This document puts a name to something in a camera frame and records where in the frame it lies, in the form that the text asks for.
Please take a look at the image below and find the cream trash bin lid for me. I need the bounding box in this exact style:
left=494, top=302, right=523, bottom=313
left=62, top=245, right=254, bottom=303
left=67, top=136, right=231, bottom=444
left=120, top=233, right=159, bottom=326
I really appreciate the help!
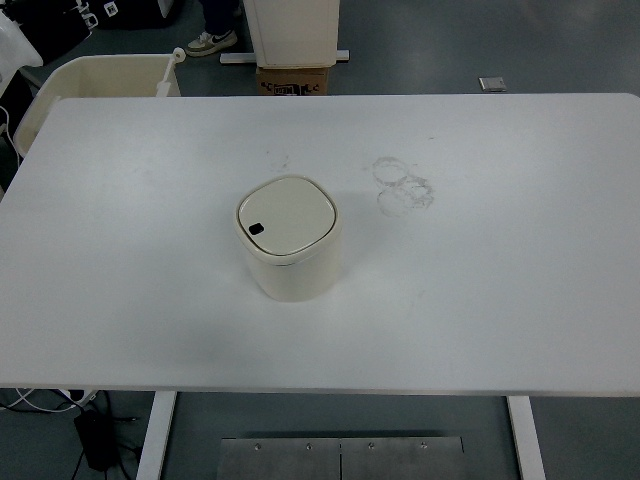
left=236, top=176, right=338, bottom=252

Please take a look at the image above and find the cream trash bin body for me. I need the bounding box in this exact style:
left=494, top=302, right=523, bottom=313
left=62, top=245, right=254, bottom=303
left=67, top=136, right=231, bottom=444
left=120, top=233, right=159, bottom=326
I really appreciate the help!
left=232, top=173, right=345, bottom=304

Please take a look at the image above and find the printed cardboard box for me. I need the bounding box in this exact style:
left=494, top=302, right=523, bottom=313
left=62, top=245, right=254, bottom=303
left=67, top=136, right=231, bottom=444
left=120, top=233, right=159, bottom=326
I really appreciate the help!
left=256, top=65, right=332, bottom=96

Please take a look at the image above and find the grey metal base bar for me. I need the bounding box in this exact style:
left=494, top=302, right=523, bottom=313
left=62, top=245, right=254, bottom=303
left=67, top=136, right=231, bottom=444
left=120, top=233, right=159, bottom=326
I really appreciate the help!
left=220, top=48, right=352, bottom=65

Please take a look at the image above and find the cream cabinet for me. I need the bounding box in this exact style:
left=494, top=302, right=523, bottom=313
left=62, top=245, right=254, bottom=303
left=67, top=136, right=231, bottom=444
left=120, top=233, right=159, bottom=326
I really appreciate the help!
left=243, top=0, right=342, bottom=69

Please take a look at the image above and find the grey metal plate with screws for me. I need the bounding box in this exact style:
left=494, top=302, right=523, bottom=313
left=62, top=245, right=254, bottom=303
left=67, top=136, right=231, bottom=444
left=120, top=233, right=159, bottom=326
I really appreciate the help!
left=219, top=436, right=466, bottom=480

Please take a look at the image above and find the white table leg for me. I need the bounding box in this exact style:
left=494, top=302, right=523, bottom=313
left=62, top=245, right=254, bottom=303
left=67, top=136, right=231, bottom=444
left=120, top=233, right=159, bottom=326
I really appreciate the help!
left=136, top=391, right=178, bottom=480
left=505, top=396, right=548, bottom=480

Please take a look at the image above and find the cream plastic tub cart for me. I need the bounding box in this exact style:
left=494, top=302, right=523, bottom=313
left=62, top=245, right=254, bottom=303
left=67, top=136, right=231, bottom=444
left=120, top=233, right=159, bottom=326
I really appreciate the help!
left=13, top=46, right=189, bottom=157

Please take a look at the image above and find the black power adapter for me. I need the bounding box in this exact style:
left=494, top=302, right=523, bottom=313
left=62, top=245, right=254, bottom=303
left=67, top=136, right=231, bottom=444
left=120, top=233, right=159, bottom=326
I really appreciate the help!
left=73, top=406, right=122, bottom=472

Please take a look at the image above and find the black bag with tags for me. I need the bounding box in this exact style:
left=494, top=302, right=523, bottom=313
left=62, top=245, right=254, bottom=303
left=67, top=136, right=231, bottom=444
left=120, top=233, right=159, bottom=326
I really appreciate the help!
left=14, top=0, right=99, bottom=65

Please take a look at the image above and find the white curved shell object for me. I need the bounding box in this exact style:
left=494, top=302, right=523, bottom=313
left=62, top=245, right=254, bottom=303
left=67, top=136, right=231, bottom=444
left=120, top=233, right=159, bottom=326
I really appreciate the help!
left=0, top=9, right=45, bottom=96

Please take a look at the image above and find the white floor cable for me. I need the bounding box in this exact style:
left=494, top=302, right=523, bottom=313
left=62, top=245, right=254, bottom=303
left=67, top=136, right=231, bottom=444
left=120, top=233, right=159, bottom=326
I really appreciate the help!
left=0, top=387, right=79, bottom=416

